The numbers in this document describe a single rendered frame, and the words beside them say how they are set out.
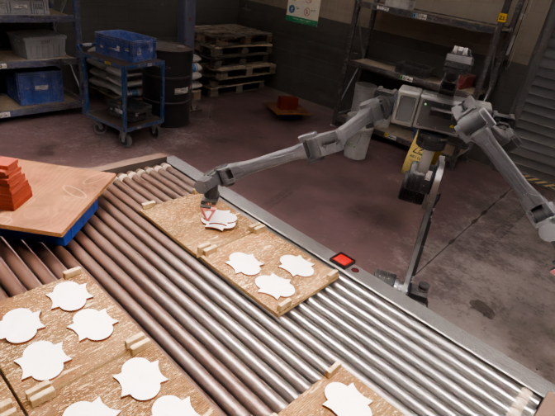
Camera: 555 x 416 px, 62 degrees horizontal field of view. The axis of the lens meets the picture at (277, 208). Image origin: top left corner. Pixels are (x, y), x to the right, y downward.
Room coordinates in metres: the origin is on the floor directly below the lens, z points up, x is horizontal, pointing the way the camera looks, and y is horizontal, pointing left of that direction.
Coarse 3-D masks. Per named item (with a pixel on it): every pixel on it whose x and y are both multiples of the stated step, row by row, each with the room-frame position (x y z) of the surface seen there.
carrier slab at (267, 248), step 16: (240, 240) 1.57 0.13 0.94; (256, 240) 1.59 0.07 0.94; (272, 240) 1.61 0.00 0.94; (208, 256) 1.43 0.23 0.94; (224, 256) 1.45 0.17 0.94; (256, 256) 1.48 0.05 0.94; (272, 256) 1.49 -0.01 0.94; (304, 256) 1.53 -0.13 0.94; (224, 272) 1.35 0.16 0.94; (272, 272) 1.39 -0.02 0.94; (320, 272) 1.43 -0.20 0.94; (240, 288) 1.28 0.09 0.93; (256, 288) 1.28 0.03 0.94; (304, 288) 1.32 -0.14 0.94; (320, 288) 1.35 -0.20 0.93; (272, 304) 1.21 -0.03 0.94
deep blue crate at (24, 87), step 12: (12, 72) 4.85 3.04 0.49; (24, 72) 4.85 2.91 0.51; (36, 72) 4.94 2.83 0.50; (48, 72) 5.03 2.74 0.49; (60, 72) 5.14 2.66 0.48; (12, 84) 4.90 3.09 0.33; (24, 84) 4.83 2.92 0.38; (36, 84) 4.93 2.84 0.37; (48, 84) 5.02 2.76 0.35; (60, 84) 5.13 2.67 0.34; (12, 96) 4.94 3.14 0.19; (24, 96) 4.82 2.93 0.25; (36, 96) 4.92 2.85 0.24; (48, 96) 5.01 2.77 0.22; (60, 96) 5.11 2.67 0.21
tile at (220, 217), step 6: (216, 210) 1.74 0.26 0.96; (222, 210) 1.75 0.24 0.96; (228, 210) 1.75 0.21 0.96; (216, 216) 1.69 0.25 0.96; (222, 216) 1.70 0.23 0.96; (228, 216) 1.70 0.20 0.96; (234, 216) 1.71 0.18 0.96; (210, 222) 1.63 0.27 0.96; (216, 222) 1.64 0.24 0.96; (222, 222) 1.65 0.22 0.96; (228, 222) 1.66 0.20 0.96; (234, 222) 1.67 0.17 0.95
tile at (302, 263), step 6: (282, 258) 1.48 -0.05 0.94; (288, 258) 1.48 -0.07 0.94; (294, 258) 1.49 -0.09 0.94; (300, 258) 1.49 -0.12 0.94; (282, 264) 1.44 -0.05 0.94; (288, 264) 1.44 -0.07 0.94; (294, 264) 1.45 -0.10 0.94; (300, 264) 1.46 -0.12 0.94; (306, 264) 1.46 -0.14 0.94; (312, 264) 1.47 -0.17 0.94; (288, 270) 1.41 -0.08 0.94; (294, 270) 1.41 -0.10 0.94; (300, 270) 1.42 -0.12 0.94; (306, 270) 1.42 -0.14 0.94; (312, 270) 1.43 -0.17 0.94; (294, 276) 1.38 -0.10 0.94; (300, 276) 1.39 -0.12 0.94; (306, 276) 1.39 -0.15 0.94
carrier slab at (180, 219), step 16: (160, 208) 1.73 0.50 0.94; (176, 208) 1.75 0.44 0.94; (192, 208) 1.77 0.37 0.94; (224, 208) 1.81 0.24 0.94; (160, 224) 1.60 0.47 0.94; (176, 224) 1.62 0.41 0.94; (192, 224) 1.64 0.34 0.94; (240, 224) 1.70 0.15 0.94; (176, 240) 1.52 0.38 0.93; (192, 240) 1.52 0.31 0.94; (208, 240) 1.54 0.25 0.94; (224, 240) 1.55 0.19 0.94
